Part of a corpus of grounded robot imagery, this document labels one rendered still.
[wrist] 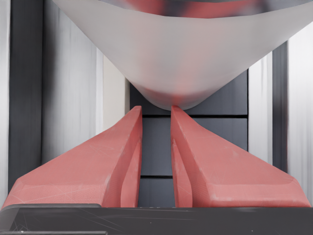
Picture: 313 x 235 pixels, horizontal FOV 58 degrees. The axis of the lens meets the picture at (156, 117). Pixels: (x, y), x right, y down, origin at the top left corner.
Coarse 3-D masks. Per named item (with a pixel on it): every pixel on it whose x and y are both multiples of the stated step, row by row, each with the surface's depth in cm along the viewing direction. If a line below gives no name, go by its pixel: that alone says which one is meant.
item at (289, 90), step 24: (312, 24) 10; (288, 48) 10; (312, 48) 10; (288, 72) 10; (312, 72) 10; (288, 96) 10; (312, 96) 10; (288, 120) 10; (312, 120) 10; (288, 144) 10; (312, 144) 10; (288, 168) 10; (312, 168) 9; (312, 192) 9
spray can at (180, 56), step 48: (96, 0) 2; (144, 0) 2; (192, 0) 2; (240, 0) 2; (288, 0) 2; (144, 48) 3; (192, 48) 3; (240, 48) 3; (144, 96) 14; (192, 96) 9
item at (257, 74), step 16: (96, 48) 18; (96, 64) 18; (256, 64) 18; (96, 80) 18; (256, 80) 18; (96, 96) 18; (256, 96) 18; (96, 112) 18; (256, 112) 18; (96, 128) 18; (256, 128) 18; (256, 144) 18
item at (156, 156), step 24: (216, 96) 18; (240, 96) 18; (144, 120) 18; (168, 120) 18; (216, 120) 18; (240, 120) 18; (144, 144) 18; (168, 144) 18; (240, 144) 18; (144, 168) 18; (168, 168) 18; (144, 192) 18; (168, 192) 18
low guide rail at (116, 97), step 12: (108, 60) 14; (108, 72) 14; (120, 72) 14; (108, 84) 14; (120, 84) 14; (108, 96) 14; (120, 96) 14; (108, 108) 14; (120, 108) 14; (108, 120) 14
